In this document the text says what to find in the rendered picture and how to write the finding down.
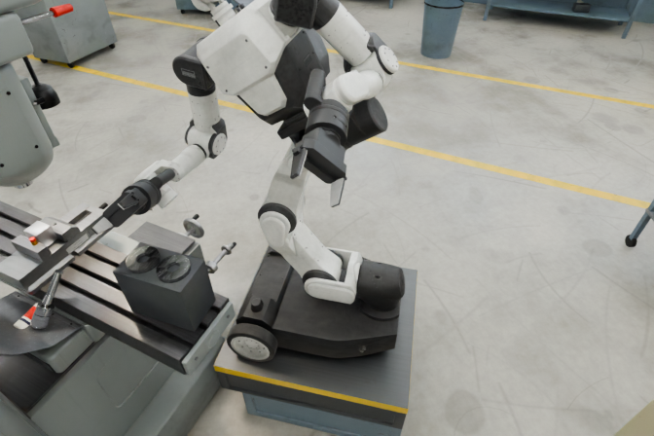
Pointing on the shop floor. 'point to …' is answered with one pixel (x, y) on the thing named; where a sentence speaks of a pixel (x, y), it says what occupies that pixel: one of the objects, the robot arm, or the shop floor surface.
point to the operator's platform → (330, 382)
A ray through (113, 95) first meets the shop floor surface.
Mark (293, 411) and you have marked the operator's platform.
